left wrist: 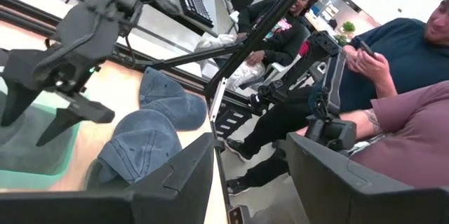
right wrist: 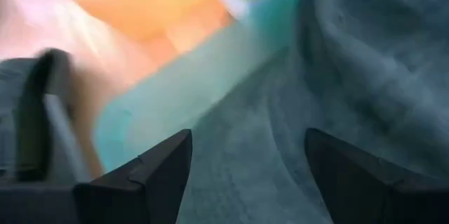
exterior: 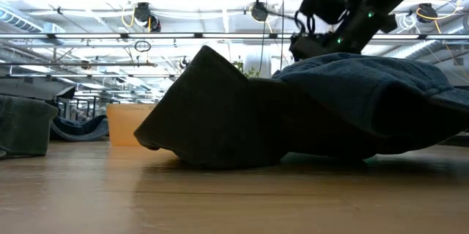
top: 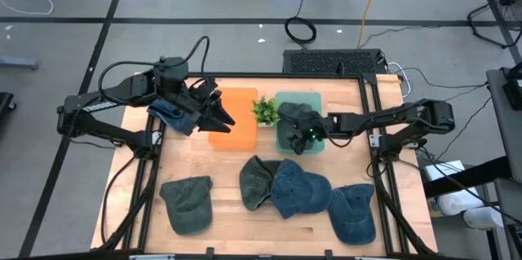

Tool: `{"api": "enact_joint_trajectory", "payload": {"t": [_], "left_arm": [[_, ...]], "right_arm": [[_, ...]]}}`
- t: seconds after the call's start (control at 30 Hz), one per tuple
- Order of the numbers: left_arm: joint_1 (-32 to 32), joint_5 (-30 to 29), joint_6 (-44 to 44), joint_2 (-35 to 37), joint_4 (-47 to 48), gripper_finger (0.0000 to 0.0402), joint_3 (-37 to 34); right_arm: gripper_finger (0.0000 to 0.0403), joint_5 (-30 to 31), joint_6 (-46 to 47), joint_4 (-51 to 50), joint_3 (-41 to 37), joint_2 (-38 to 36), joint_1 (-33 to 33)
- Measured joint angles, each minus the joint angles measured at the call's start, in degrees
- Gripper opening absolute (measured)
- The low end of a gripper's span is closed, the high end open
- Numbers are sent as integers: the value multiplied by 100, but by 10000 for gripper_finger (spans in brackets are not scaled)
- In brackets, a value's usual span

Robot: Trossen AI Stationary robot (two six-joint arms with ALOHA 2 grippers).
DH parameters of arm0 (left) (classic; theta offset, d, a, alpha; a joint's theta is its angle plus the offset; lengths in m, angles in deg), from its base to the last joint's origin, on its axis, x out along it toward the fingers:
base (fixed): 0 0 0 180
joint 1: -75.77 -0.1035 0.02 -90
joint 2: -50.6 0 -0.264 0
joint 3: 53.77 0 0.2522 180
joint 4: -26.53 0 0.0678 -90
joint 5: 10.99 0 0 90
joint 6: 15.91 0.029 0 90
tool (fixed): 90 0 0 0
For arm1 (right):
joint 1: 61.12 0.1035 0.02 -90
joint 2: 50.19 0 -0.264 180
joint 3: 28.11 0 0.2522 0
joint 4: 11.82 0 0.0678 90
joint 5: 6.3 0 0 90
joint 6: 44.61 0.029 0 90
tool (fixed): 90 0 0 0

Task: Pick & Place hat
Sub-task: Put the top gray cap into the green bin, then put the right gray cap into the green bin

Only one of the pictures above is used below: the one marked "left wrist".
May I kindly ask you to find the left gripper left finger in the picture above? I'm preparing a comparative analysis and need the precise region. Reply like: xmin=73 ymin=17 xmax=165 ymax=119
xmin=0 ymin=132 xmax=215 ymax=224

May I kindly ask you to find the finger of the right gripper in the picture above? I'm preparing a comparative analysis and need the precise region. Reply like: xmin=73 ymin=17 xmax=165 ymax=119
xmin=34 ymin=92 xmax=116 ymax=147
xmin=0 ymin=83 xmax=40 ymax=127

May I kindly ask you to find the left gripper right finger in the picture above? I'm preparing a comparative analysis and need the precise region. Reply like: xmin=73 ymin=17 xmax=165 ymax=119
xmin=285 ymin=131 xmax=449 ymax=224

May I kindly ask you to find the blue denim cap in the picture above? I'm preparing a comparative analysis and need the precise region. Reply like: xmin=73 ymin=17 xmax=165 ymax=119
xmin=139 ymin=66 xmax=208 ymax=132
xmin=86 ymin=108 xmax=183 ymax=190

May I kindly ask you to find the green mat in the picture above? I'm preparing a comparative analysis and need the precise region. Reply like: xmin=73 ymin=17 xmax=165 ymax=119
xmin=0 ymin=76 xmax=88 ymax=190

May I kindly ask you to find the person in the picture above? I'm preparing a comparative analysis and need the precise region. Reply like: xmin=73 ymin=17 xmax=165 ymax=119
xmin=213 ymin=0 xmax=319 ymax=91
xmin=224 ymin=0 xmax=449 ymax=197
xmin=296 ymin=79 xmax=449 ymax=190

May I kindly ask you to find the silver mounting plate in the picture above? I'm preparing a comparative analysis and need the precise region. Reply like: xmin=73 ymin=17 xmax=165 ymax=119
xmin=209 ymin=77 xmax=229 ymax=124

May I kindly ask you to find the black smartphone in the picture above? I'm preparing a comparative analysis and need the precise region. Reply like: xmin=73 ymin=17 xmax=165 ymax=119
xmin=357 ymin=39 xmax=377 ymax=58

